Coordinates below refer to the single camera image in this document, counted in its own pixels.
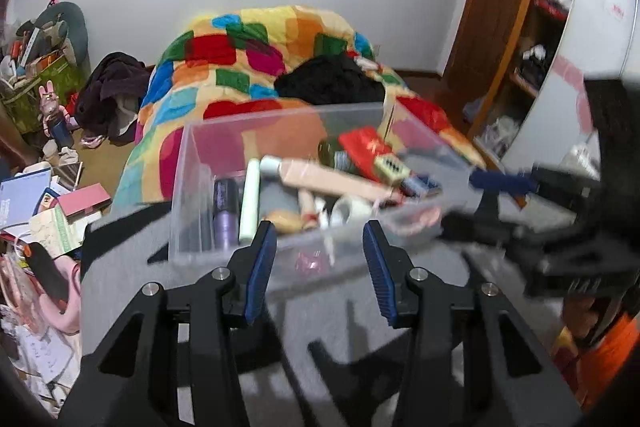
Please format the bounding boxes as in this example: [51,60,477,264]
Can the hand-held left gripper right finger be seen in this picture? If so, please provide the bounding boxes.
[362,219,583,427]

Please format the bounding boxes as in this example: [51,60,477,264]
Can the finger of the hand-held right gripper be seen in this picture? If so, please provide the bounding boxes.
[442,212,613,275]
[470,164,601,208]

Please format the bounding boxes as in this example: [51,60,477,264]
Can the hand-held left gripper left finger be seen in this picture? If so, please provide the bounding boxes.
[57,221,278,427]

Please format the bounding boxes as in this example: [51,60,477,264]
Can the pink white braided rope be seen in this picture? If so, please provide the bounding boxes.
[395,207,443,235]

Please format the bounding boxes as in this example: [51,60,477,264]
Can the blue card pack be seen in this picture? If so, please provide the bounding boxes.
[400,175,443,198]

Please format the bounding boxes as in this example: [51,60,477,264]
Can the pale green tube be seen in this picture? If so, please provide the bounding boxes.
[238,158,262,244]

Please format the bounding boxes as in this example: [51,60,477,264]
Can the white foam tape roll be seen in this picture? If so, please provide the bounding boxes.
[331,196,373,228]

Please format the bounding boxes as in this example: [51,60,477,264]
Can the beige bottle with red cap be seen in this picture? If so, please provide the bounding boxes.
[297,189,321,228]

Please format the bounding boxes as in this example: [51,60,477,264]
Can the beige tube with white cap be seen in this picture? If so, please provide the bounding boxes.
[259,155,403,204]

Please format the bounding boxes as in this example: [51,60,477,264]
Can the clear plastic storage box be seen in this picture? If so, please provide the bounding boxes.
[168,103,476,295]

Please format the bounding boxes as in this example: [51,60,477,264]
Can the person's right hand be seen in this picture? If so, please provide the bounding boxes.
[562,297,601,343]

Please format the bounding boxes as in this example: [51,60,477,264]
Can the grey purple cylinder bottle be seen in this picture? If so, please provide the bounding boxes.
[212,207,238,250]

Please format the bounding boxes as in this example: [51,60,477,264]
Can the grey black blanket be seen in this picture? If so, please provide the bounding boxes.
[80,202,576,427]

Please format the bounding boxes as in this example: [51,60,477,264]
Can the wooden wardrobe shelf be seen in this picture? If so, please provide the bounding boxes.
[465,0,583,162]

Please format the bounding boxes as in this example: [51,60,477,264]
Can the white wardrobe door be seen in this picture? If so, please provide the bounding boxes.
[500,0,640,180]

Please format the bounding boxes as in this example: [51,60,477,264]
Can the red gold foil packet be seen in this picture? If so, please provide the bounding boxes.
[338,127,396,170]

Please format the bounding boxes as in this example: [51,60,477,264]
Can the red flat box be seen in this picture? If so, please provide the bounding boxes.
[56,183,112,224]

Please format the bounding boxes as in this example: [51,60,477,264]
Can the person's orange clothing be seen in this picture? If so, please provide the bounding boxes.
[550,312,640,413]

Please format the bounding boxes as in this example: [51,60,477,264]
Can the black clothes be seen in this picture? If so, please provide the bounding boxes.
[274,54,387,106]

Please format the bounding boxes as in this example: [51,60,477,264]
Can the pink bag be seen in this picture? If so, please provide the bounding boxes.
[0,252,83,335]

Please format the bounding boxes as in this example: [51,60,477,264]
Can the pale green booklet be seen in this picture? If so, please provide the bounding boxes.
[30,207,86,258]

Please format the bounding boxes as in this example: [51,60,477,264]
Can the dark clothes pile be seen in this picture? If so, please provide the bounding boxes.
[75,52,151,145]

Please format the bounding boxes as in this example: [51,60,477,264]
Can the colourful patchwork blanket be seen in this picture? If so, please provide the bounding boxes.
[114,6,488,208]

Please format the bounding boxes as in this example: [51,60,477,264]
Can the pile of papers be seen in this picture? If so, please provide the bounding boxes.
[0,322,81,413]

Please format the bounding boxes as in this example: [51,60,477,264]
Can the blue bottle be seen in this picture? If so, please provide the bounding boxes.
[52,114,75,148]

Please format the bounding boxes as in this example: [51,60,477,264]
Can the blue white notebook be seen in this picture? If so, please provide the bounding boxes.
[0,167,53,232]

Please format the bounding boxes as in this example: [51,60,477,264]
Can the pink rabbit toy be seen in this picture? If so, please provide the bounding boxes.
[37,79,68,138]

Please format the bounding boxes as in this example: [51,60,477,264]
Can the green bag with clutter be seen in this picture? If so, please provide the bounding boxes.
[0,52,86,135]

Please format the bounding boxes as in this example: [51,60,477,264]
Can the grey green neck pillow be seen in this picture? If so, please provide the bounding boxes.
[17,1,90,68]

